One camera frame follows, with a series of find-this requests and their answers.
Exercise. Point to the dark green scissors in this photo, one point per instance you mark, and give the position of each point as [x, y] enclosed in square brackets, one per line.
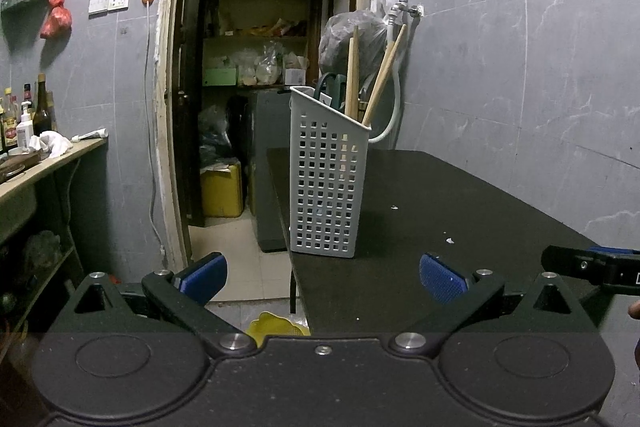
[336, 87]

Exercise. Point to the dark wooden door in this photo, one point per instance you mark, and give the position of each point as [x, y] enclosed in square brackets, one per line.
[192, 57]

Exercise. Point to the small condiment bottle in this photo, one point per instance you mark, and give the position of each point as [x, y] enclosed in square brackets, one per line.
[9, 127]

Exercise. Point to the wooden chopping board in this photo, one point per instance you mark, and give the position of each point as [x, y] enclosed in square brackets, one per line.
[17, 167]

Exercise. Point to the pump bottle with label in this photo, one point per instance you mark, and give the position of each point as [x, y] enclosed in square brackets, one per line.
[25, 132]

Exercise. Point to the clear food bags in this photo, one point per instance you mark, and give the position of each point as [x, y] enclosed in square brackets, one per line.
[260, 67]

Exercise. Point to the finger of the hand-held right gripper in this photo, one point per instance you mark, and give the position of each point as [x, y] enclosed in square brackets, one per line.
[570, 264]

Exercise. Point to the dark glass bottle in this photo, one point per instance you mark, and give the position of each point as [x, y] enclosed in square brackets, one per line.
[42, 112]

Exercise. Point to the metal wall tap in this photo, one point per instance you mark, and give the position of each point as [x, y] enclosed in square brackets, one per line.
[400, 9]

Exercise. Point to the grey perforated plastic basket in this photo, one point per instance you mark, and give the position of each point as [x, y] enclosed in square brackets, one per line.
[325, 187]

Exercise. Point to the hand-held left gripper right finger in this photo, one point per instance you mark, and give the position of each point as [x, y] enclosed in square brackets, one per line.
[440, 282]

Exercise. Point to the kitchen counter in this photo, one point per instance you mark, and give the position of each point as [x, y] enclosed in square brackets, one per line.
[45, 167]

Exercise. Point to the white cloth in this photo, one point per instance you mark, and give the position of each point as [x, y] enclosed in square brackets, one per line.
[52, 144]

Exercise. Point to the yellow jerry can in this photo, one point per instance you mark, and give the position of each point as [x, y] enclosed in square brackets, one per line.
[222, 192]

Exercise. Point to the green box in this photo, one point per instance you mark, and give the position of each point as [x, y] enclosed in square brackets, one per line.
[219, 77]

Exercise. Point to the red plastic bag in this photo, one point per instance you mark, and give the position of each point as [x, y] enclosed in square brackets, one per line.
[56, 19]

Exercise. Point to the person's right hand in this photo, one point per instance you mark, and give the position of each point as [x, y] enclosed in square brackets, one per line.
[636, 309]

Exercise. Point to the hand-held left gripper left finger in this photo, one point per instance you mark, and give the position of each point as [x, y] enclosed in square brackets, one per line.
[205, 279]

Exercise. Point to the wooden chopstick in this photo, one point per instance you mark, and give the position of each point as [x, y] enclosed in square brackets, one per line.
[350, 82]
[356, 82]
[378, 82]
[384, 82]

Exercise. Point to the door frame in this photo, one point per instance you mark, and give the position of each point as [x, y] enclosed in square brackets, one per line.
[165, 107]

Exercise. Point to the clear plastic bag on tap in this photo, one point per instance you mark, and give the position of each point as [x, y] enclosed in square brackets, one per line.
[332, 47]

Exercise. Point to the white wall switch plate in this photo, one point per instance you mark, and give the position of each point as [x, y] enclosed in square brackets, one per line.
[110, 0]

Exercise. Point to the yellow bowl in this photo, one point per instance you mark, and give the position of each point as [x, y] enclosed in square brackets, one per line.
[277, 324]

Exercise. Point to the dark grey cabinet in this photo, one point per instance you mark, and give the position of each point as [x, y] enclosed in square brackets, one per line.
[270, 167]

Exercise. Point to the dark plastic bag pile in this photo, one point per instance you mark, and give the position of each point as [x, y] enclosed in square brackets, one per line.
[215, 137]

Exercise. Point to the white squeeze tube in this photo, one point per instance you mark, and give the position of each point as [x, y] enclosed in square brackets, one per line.
[90, 135]

